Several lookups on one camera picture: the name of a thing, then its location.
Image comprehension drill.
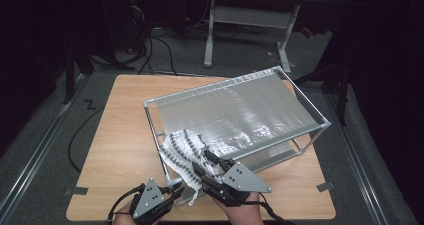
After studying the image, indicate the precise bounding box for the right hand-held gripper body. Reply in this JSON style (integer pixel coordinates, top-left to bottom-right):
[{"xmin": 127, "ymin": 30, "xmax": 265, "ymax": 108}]
[{"xmin": 202, "ymin": 161, "xmax": 273, "ymax": 208}]

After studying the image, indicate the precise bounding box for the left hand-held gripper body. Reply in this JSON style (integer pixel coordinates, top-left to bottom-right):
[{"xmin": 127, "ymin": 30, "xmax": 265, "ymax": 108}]
[{"xmin": 129, "ymin": 177, "xmax": 177, "ymax": 225}]

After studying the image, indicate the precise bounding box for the white cloth with dark pattern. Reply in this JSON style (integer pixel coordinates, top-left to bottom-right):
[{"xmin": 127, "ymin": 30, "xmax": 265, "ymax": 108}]
[{"xmin": 158, "ymin": 128, "xmax": 235, "ymax": 207}]

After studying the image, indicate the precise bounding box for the two-tier metal shelf rack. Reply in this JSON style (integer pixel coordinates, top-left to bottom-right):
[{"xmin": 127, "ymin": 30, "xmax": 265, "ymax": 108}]
[{"xmin": 142, "ymin": 65, "xmax": 332, "ymax": 207}]

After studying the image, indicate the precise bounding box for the person's left hand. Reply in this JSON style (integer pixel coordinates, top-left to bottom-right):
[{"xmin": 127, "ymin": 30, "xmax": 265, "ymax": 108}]
[{"xmin": 111, "ymin": 199, "xmax": 162, "ymax": 225}]

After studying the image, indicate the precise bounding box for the person's right hand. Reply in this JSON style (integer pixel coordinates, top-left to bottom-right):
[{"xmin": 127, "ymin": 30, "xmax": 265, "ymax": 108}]
[{"xmin": 212, "ymin": 191, "xmax": 265, "ymax": 225}]

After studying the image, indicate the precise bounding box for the grey tape strip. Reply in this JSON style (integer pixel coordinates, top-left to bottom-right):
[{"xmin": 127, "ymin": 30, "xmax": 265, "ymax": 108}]
[
  {"xmin": 64, "ymin": 186, "xmax": 90, "ymax": 196},
  {"xmin": 316, "ymin": 181, "xmax": 336, "ymax": 193}
]

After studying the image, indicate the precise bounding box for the black stand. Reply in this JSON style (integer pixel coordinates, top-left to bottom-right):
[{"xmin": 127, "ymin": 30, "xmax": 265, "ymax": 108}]
[
  {"xmin": 62, "ymin": 44, "xmax": 95, "ymax": 105},
  {"xmin": 292, "ymin": 63, "xmax": 352, "ymax": 127}
]

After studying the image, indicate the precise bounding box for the desk with white metal legs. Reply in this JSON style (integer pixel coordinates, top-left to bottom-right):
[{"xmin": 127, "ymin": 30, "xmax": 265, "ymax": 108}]
[{"xmin": 133, "ymin": 0, "xmax": 344, "ymax": 75}]

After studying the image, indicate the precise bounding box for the dark computer tower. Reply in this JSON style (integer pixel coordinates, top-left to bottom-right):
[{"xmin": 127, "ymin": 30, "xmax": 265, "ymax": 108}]
[{"xmin": 127, "ymin": 0, "xmax": 152, "ymax": 54}]

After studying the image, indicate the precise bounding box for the left hand-held gripper cable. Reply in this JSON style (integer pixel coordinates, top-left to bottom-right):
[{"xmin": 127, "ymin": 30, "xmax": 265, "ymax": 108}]
[{"xmin": 106, "ymin": 183, "xmax": 147, "ymax": 224}]

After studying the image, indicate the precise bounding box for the hand-held gripper cable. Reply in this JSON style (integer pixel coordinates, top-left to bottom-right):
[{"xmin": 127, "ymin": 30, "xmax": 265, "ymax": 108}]
[
  {"xmin": 106, "ymin": 183, "xmax": 147, "ymax": 224},
  {"xmin": 244, "ymin": 198, "xmax": 298, "ymax": 225}
]

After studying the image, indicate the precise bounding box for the right hand-held gripper cable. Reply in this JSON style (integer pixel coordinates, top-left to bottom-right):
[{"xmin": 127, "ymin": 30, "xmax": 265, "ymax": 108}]
[{"xmin": 244, "ymin": 198, "xmax": 298, "ymax": 225}]

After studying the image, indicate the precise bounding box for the black cable on floor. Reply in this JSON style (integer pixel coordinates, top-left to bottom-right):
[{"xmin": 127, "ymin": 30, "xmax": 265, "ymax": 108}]
[{"xmin": 67, "ymin": 105, "xmax": 106, "ymax": 173}]

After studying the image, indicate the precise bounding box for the metal floor rail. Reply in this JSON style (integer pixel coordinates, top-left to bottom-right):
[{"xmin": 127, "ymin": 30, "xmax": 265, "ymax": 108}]
[
  {"xmin": 324, "ymin": 92, "xmax": 390, "ymax": 225},
  {"xmin": 0, "ymin": 74, "xmax": 85, "ymax": 217}
]

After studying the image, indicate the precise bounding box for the bundle of black cables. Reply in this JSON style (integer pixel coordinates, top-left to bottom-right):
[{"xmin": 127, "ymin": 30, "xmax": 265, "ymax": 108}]
[{"xmin": 124, "ymin": 4, "xmax": 179, "ymax": 77}]

